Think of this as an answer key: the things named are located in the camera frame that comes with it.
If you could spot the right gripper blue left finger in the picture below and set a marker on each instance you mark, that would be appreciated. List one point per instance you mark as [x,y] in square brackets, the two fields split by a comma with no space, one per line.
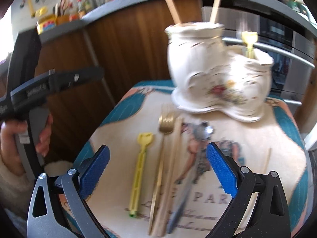
[46,217]

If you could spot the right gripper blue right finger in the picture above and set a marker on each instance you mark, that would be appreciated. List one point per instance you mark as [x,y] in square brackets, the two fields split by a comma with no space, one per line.
[269,218]

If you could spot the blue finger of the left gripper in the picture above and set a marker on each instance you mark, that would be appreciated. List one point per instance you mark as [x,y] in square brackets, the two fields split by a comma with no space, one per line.
[63,80]

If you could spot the silver metal spoon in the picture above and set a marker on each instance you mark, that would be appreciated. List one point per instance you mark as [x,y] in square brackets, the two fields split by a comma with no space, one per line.
[196,165]

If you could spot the yellow plastic utensil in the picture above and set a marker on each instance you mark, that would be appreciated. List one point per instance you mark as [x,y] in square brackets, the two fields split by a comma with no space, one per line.
[249,38]
[144,140]

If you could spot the gold metal fork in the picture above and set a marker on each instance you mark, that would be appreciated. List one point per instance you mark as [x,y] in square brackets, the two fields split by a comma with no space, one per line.
[166,126]

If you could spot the person left hand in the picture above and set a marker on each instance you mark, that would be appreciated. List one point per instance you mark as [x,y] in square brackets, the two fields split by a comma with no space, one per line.
[9,152]

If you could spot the yellow labelled condiment jar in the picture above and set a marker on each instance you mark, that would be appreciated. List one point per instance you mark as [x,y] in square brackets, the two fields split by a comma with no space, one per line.
[46,23]

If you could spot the wooden cabinet door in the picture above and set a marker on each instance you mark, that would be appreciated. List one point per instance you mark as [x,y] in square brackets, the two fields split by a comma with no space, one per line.
[129,44]

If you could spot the red cap sauce bottle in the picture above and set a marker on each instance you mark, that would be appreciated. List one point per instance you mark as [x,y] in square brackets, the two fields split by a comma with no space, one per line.
[80,8]

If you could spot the quilted horse print mat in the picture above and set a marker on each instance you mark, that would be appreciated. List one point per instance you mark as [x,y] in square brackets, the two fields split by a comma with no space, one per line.
[122,199]

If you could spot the white floral ceramic utensil holder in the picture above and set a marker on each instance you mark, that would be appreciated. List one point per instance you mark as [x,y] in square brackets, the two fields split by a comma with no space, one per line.
[211,76]

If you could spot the stainless steel oven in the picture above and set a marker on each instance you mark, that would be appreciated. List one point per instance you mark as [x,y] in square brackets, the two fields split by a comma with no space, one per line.
[293,54]

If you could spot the grey speckled countertop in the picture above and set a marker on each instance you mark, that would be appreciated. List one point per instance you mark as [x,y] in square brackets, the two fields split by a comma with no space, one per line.
[116,5]

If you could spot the green kettle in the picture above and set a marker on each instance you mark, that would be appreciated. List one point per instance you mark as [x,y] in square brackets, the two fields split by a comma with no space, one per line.
[299,8]

